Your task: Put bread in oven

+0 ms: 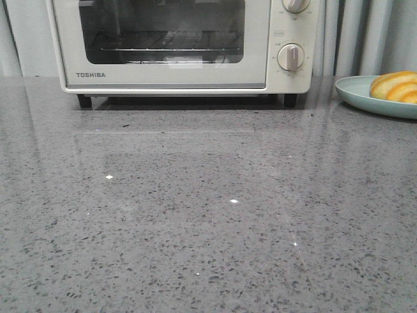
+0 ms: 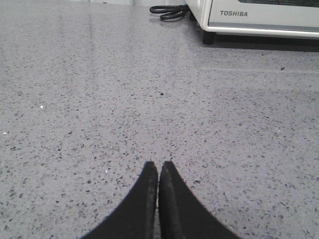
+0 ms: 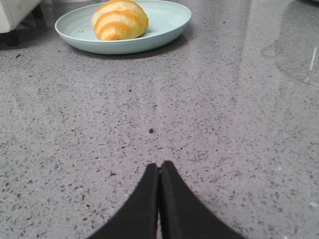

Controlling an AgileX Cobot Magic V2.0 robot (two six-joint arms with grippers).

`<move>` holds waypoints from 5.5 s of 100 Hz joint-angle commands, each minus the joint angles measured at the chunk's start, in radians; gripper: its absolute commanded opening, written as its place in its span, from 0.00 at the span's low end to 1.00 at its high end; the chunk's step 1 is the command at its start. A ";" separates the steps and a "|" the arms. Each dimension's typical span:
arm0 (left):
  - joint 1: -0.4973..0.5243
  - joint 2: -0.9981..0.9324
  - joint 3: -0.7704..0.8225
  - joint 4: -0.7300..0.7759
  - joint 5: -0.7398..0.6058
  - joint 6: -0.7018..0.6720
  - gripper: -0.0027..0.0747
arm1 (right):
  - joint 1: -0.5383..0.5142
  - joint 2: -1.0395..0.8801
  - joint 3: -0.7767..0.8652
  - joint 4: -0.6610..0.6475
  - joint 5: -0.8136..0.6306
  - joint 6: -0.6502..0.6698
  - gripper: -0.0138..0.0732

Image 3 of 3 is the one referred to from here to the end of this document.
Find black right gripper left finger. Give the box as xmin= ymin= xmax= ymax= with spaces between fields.
xmin=89 ymin=163 xmax=159 ymax=239

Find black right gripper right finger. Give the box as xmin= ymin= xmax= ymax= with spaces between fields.
xmin=159 ymin=161 xmax=242 ymax=239

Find orange striped croissant bread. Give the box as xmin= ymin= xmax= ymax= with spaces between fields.
xmin=91 ymin=0 xmax=149 ymax=41

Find white toaster oven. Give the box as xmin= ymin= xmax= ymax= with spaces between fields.
xmin=0 ymin=0 xmax=43 ymax=46

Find light green plate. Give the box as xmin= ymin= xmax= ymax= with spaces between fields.
xmin=55 ymin=0 xmax=191 ymax=55

